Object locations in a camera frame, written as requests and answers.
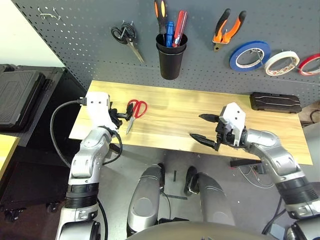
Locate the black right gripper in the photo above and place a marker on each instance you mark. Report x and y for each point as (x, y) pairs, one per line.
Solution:
(222, 135)

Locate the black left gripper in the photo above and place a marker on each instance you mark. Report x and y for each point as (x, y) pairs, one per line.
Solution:
(115, 116)

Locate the white tape roll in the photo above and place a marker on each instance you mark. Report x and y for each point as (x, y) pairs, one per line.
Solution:
(268, 66)

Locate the orange black screwdriver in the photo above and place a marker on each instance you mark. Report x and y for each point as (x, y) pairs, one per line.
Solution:
(161, 15)

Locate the orange black pliers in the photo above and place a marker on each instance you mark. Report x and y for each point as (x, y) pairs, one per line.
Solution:
(235, 27)

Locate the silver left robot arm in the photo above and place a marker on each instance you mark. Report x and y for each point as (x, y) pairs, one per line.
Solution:
(87, 162)

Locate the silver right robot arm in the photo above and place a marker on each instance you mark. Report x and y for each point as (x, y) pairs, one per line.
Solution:
(280, 160)

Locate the grey metal pegboard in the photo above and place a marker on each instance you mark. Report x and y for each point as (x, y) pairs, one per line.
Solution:
(75, 50)

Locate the silver pegboard hook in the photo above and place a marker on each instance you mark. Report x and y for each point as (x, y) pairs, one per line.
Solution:
(126, 25)
(258, 56)

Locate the black right robot foot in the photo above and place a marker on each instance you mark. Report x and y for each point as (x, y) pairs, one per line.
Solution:
(191, 180)

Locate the black robot foot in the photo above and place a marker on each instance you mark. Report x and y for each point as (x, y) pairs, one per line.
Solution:
(161, 175)
(191, 180)

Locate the black floor tape strip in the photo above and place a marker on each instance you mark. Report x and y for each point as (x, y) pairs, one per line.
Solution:
(174, 176)

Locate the black plastic cup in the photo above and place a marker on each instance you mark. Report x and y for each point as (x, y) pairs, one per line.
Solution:
(171, 65)

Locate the black left robot foot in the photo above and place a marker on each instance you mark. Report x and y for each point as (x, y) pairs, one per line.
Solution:
(161, 175)

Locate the silver right robot leg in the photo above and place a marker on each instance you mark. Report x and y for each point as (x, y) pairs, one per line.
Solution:
(215, 200)

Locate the silver robot leg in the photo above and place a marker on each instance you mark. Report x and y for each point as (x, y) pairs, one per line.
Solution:
(215, 200)
(143, 200)

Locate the small black tool case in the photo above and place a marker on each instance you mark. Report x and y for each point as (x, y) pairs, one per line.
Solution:
(275, 103)

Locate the blue tape roll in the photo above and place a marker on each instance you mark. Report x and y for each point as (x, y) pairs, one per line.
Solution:
(233, 61)

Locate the silver left robot leg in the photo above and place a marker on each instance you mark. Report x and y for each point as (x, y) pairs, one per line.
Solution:
(143, 200)

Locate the blue marker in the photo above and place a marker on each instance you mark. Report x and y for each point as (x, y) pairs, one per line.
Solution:
(170, 32)

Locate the grey robot torso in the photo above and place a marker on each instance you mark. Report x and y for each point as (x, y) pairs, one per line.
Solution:
(187, 231)

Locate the black equipment cabinet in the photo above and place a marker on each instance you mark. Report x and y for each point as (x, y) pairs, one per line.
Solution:
(37, 175)

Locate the red tape roll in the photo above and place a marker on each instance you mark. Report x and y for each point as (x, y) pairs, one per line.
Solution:
(302, 68)

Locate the large black ribbed case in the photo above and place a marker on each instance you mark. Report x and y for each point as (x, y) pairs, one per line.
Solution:
(17, 97)

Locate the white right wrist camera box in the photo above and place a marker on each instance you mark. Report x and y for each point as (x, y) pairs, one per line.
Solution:
(233, 115)

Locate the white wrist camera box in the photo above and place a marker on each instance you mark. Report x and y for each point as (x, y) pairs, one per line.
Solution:
(98, 107)
(233, 115)

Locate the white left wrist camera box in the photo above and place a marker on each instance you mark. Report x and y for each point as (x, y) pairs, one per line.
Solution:
(98, 107)

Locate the black table bracket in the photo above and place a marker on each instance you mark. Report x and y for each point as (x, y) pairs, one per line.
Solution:
(245, 163)

